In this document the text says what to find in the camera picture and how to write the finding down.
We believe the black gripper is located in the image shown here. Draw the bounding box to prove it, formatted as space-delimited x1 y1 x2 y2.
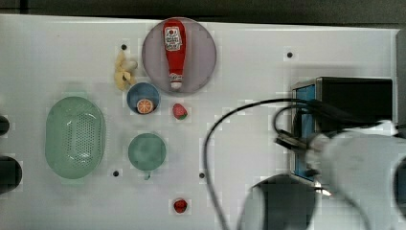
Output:
275 129 309 150

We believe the silver black toaster oven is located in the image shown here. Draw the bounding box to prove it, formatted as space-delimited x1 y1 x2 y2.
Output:
289 76 394 183

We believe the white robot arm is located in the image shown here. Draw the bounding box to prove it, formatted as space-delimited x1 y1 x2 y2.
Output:
237 121 405 230

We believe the red strawberry toy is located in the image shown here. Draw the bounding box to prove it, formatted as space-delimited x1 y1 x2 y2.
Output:
172 103 188 120

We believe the grey round plate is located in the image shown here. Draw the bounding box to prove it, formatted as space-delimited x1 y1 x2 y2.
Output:
142 17 216 94

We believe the orange slice toy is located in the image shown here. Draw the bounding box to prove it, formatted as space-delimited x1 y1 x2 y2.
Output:
136 99 154 114

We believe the blue bowl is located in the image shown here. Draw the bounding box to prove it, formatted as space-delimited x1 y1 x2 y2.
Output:
126 82 160 114

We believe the red plush ketchup bottle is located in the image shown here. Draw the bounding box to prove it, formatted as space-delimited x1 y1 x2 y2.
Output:
163 19 187 90

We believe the yellow plush peeled banana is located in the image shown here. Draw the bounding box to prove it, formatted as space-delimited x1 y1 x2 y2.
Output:
114 51 138 91

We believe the green perforated colander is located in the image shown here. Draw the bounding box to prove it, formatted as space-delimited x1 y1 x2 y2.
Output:
45 95 106 184

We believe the black round base lower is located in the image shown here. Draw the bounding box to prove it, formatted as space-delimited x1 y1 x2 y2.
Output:
0 156 22 195

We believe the black round base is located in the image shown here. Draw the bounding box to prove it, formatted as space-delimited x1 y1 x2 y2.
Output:
0 116 10 135
0 156 22 195

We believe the black round base upper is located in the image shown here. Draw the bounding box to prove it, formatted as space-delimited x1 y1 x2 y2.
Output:
0 116 10 135

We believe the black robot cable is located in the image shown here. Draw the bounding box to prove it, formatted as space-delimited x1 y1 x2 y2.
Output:
202 98 384 230

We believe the green cup with handle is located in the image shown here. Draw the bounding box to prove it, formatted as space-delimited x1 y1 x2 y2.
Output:
127 133 167 180

